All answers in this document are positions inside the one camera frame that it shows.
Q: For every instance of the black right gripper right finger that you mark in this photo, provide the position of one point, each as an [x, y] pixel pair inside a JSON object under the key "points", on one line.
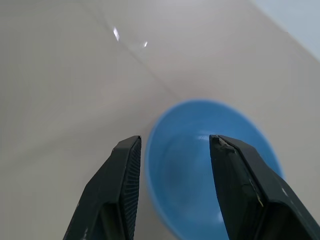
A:
{"points": [[252, 190]]}

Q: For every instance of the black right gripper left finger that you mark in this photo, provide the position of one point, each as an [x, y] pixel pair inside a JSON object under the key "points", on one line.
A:
{"points": [[110, 190]]}

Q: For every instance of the blue bowl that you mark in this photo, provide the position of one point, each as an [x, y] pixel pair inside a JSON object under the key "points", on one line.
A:
{"points": [[180, 160]]}

